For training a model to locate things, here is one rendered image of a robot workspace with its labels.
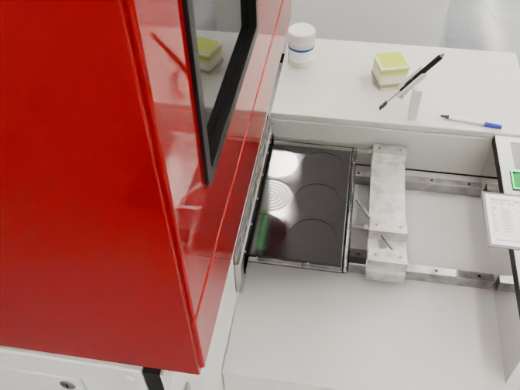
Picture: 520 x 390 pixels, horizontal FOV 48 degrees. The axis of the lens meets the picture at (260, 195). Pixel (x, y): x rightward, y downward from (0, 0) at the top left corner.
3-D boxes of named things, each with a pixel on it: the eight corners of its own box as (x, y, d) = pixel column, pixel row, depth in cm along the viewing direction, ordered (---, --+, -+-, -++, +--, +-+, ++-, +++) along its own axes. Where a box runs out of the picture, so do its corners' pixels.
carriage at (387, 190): (364, 279, 121) (366, 271, 119) (371, 159, 146) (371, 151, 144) (403, 284, 120) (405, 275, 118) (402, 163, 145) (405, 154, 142)
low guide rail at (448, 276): (257, 261, 129) (257, 252, 126) (258, 254, 130) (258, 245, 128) (490, 289, 122) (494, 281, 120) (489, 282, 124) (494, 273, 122)
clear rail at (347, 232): (340, 275, 117) (341, 270, 116) (351, 150, 143) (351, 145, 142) (347, 275, 117) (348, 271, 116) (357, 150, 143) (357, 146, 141)
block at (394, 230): (367, 237, 125) (369, 229, 123) (368, 226, 127) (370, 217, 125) (405, 242, 124) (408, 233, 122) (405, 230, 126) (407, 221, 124)
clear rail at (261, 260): (170, 254, 122) (169, 249, 121) (172, 248, 123) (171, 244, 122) (347, 275, 117) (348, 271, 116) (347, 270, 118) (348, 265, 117)
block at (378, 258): (366, 268, 120) (367, 259, 117) (367, 254, 122) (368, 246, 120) (405, 272, 119) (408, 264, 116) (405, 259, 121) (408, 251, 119)
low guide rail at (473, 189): (275, 176, 147) (275, 167, 145) (276, 170, 148) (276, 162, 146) (479, 196, 141) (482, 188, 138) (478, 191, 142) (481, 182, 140)
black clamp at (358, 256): (348, 262, 120) (350, 254, 118) (349, 254, 122) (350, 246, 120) (365, 265, 120) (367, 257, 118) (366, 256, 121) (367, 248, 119)
